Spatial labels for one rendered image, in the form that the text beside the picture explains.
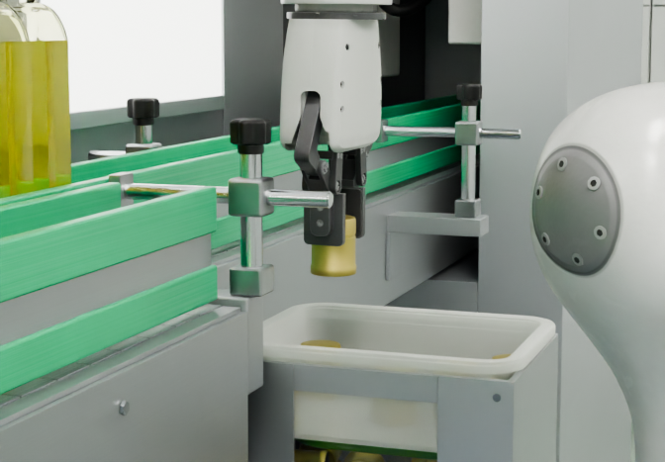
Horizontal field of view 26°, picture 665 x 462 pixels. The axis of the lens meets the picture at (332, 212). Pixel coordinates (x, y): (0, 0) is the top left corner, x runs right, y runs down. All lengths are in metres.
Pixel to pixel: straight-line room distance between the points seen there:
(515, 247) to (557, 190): 1.12
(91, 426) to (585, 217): 0.30
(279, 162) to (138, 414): 0.54
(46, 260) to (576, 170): 0.29
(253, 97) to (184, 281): 0.87
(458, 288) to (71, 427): 1.12
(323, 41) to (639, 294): 0.42
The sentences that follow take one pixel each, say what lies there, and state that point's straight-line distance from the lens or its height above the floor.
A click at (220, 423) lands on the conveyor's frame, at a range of 0.99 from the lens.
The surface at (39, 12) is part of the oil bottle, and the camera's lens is 1.01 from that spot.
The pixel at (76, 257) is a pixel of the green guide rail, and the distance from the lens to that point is 0.83.
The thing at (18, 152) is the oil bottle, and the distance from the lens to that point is 0.98.
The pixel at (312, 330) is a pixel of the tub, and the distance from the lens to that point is 1.22.
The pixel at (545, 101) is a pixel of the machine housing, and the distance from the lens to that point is 1.81.
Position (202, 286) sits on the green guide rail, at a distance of 0.99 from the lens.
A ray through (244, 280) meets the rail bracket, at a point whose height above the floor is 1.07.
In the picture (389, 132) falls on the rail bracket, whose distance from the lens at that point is 1.65.
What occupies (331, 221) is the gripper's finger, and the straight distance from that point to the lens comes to 1.08.
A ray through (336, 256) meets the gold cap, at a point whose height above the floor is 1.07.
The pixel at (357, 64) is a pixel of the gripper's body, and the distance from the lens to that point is 1.07.
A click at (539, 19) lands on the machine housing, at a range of 1.81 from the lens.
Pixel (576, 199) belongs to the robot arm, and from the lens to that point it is 0.71.
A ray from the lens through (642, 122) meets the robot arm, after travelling 0.71.
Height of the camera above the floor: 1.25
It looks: 7 degrees down
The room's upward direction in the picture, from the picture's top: straight up
